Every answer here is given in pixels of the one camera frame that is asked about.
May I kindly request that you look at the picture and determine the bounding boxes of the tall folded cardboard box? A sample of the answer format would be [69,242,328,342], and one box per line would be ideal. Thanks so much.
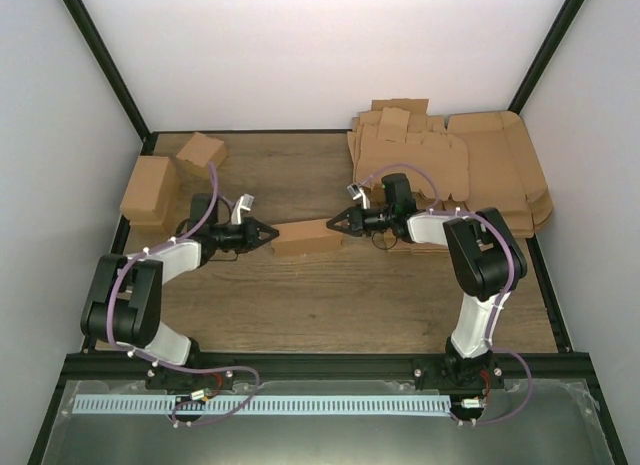
[120,156,181,234]

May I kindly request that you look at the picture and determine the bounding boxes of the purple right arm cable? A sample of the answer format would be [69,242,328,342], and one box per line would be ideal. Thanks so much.
[357,164,533,427]

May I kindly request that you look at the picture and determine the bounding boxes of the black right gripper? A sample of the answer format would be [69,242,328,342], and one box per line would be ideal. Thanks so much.
[328,204,396,238]

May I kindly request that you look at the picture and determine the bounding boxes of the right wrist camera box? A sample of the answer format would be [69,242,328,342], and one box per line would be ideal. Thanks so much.
[347,183,371,210]

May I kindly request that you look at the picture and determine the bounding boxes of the small folded cardboard box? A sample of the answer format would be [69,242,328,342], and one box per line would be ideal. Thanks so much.
[175,132,228,180]

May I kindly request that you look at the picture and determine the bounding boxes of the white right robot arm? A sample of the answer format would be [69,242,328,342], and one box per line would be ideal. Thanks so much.
[326,173,527,388]

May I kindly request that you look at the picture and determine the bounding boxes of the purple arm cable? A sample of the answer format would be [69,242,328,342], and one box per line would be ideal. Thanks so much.
[357,164,533,427]
[107,161,261,432]

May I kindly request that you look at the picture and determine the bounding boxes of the light blue slotted cable duct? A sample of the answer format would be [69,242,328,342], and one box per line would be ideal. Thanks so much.
[72,394,451,417]

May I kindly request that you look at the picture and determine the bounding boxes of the stack of flat cardboard sheets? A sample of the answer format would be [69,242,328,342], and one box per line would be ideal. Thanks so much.
[347,98,470,202]

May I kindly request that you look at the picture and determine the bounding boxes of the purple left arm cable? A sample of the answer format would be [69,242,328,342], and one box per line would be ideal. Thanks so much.
[107,161,261,432]

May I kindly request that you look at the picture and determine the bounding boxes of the black aluminium frame rail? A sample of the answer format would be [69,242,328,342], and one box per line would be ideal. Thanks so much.
[58,352,598,393]

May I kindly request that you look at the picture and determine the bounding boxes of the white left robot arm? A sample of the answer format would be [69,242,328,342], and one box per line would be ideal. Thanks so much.
[80,193,279,389]

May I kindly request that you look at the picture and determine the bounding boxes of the large flat cardboard sheet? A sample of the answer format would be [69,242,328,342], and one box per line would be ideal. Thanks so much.
[447,110,553,238]

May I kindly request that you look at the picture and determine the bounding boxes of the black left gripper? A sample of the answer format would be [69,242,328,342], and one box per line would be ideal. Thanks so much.
[211,217,279,254]

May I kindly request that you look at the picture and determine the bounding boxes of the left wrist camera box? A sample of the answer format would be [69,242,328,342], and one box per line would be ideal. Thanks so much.
[230,194,254,225]

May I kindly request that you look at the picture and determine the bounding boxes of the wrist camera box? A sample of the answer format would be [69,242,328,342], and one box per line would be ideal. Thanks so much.
[347,183,371,210]
[230,194,254,225]

